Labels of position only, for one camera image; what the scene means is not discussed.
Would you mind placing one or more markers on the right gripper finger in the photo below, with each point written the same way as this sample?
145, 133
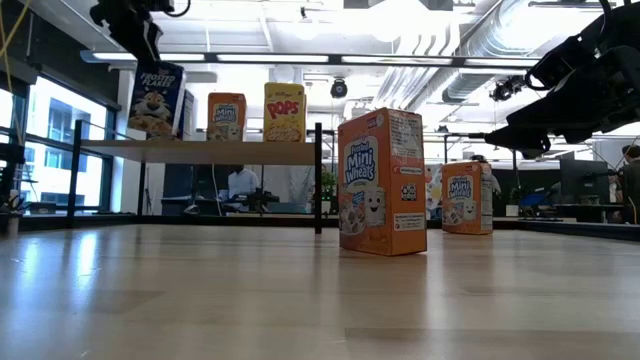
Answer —
527, 140
565, 115

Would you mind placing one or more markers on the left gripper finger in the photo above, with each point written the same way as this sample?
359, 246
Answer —
145, 42

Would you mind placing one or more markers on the orange Mini Wheats cereal box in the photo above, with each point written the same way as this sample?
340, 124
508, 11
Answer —
382, 185
226, 117
465, 197

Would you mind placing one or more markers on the yellow Corn Pops cereal box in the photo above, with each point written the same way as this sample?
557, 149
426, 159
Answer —
285, 112

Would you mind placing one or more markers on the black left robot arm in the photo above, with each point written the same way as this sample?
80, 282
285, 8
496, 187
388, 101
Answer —
10, 152

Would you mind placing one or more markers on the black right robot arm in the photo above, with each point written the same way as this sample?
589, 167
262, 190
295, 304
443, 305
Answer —
625, 60

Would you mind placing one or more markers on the long overhead light bar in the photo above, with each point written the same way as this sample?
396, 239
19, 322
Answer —
150, 56

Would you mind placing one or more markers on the black ceiling spotlight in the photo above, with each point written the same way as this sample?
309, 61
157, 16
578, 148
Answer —
507, 89

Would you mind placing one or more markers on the blue chair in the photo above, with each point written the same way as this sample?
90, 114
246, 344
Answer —
532, 200

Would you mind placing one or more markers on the black computer monitor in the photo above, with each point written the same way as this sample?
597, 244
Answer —
584, 177

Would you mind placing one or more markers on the leafy green potted plant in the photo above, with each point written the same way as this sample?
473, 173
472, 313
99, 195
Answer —
327, 185

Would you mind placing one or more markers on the small potted plant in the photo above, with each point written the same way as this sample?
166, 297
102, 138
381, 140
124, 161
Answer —
12, 227

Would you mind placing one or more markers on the wooden shelf with black frame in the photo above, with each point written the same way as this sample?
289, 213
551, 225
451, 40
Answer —
200, 152

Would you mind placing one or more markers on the black metal table frame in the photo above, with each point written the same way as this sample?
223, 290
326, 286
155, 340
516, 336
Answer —
100, 221

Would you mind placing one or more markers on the round black camera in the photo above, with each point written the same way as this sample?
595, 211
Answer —
339, 89

